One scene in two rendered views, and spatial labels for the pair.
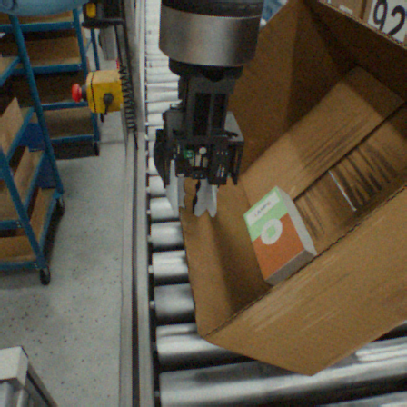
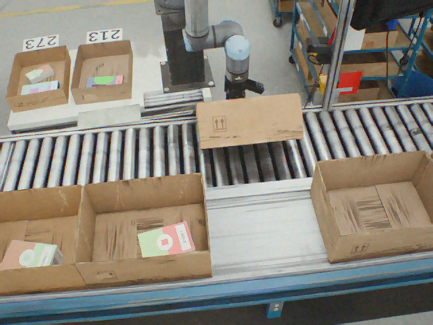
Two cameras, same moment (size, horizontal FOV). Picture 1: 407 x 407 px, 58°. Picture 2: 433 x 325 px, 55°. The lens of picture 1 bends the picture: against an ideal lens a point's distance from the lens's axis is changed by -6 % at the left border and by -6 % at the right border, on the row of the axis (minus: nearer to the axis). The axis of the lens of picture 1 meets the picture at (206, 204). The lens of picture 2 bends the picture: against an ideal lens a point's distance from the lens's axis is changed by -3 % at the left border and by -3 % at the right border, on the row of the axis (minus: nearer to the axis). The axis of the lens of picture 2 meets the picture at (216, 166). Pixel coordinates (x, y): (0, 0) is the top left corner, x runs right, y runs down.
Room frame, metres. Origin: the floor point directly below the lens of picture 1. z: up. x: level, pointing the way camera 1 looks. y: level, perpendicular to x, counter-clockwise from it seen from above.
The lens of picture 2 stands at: (0.36, -1.38, 2.12)
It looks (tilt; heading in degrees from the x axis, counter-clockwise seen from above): 50 degrees down; 94
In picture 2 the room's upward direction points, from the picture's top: 3 degrees counter-clockwise
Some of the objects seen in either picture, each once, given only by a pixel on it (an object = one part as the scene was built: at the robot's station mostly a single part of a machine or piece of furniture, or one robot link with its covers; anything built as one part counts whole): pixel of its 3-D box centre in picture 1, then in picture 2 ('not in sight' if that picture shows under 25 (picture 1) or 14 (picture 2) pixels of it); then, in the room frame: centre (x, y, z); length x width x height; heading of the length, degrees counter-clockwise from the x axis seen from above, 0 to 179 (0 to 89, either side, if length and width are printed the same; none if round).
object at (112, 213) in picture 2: not in sight; (146, 230); (0.07, -0.67, 0.96); 0.39 x 0.29 x 0.17; 8
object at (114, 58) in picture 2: not in sight; (103, 70); (-0.33, 0.38, 0.80); 0.38 x 0.28 x 0.10; 99
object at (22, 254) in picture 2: not in sight; (32, 263); (-0.29, -0.77, 0.92); 0.16 x 0.11 x 0.07; 175
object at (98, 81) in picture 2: not in sight; (103, 85); (-0.31, 0.29, 0.78); 0.19 x 0.14 x 0.02; 5
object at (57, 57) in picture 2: not in sight; (40, 77); (-0.66, 0.34, 0.80); 0.38 x 0.28 x 0.10; 103
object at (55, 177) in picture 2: not in sight; (54, 179); (-0.42, -0.28, 0.72); 0.52 x 0.05 x 0.05; 98
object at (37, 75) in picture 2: not in sight; (39, 74); (-0.69, 0.40, 0.77); 0.13 x 0.07 x 0.04; 43
